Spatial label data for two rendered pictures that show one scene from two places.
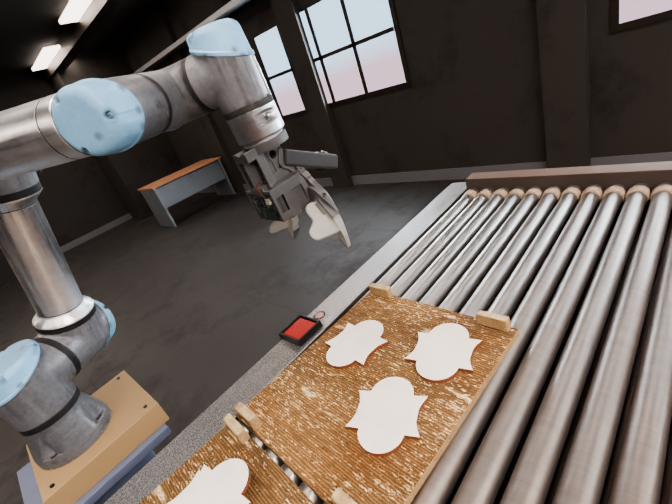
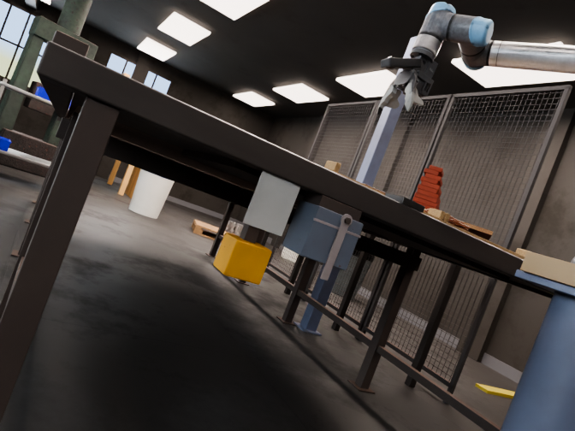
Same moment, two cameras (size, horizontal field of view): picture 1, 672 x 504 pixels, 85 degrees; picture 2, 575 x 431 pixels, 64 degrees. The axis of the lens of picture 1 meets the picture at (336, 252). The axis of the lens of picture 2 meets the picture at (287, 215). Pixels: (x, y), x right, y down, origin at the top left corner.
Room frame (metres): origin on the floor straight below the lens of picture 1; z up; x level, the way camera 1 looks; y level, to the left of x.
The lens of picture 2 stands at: (1.95, 0.11, 0.79)
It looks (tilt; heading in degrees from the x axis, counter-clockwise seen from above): 0 degrees down; 191
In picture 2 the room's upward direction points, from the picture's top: 21 degrees clockwise
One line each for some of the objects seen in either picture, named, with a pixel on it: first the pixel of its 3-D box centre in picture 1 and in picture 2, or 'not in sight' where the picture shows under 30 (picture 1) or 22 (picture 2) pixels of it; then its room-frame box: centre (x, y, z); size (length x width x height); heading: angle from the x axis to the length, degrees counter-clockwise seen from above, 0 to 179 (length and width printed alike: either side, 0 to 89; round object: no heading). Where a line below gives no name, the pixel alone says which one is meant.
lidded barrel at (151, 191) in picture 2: not in sight; (151, 192); (-4.31, -3.21, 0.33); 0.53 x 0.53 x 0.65
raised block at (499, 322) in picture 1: (492, 320); not in sight; (0.51, -0.22, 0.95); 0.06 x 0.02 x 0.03; 36
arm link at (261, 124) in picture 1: (258, 125); (424, 48); (0.58, 0.04, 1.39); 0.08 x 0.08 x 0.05
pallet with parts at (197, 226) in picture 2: not in sight; (228, 232); (-5.04, -2.09, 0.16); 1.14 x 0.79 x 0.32; 120
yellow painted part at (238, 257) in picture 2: not in sight; (255, 225); (0.98, -0.14, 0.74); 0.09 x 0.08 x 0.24; 129
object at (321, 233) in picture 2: not in sight; (323, 237); (0.86, -0.01, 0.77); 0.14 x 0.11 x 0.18; 129
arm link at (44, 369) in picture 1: (27, 381); not in sight; (0.66, 0.67, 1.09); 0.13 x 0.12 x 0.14; 162
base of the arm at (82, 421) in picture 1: (62, 421); not in sight; (0.65, 0.67, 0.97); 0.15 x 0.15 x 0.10
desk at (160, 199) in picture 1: (189, 191); not in sight; (6.66, 2.04, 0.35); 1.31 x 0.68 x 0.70; 130
